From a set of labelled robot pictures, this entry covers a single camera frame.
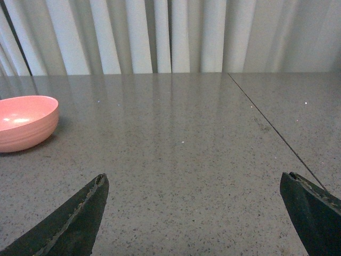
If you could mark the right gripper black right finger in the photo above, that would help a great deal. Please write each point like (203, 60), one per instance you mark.
(314, 212)

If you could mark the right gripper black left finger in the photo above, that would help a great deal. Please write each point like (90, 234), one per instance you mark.
(71, 229)

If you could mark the pink bowl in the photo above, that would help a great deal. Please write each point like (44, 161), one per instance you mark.
(27, 121)

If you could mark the grey pleated curtain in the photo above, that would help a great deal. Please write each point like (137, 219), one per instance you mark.
(125, 37)

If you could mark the thin black pole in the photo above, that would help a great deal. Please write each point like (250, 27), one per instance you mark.
(11, 50)

